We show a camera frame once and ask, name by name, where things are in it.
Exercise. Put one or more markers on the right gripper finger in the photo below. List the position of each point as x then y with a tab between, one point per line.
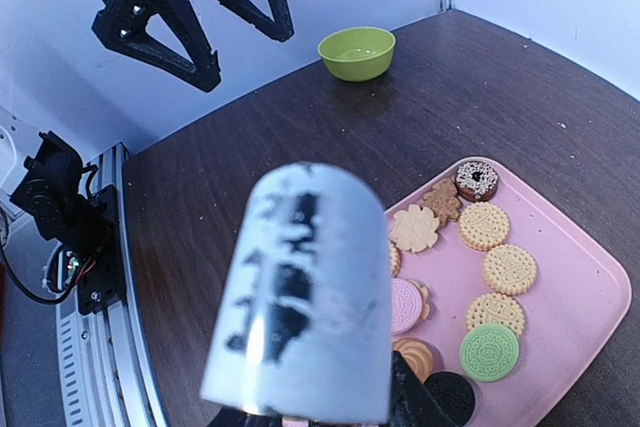
411	404

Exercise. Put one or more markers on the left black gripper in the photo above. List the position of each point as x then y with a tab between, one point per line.
166	34

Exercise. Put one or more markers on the swirl butter cookie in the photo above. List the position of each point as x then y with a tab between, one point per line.
418	356

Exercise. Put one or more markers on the metal serving tongs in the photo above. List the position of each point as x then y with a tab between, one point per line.
304	323

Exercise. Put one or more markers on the black sandwich cookie upper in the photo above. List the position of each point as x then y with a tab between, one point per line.
454	395

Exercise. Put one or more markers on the green sandwich cookie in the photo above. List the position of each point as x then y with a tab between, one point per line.
488	353

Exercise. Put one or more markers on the pink sandwich cookie upper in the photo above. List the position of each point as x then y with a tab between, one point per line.
406	306

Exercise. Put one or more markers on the beige round biscuit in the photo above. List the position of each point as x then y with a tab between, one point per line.
509	269
496	308
483	226

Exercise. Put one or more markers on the pink plastic tray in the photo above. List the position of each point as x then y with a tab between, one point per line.
580	296

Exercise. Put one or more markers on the green plastic bowl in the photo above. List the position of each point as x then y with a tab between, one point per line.
358	54

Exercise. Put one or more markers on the beige flower cookie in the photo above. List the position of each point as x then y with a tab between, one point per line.
414	229

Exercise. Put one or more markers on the beige round biscuit top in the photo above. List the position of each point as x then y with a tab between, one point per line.
483	226

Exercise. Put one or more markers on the brown tree cookie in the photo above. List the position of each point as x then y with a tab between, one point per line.
442	200

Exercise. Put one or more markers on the chocolate sprinkle donut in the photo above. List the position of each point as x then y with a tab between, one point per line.
476	181

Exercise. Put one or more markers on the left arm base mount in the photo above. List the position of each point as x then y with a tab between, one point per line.
76	204

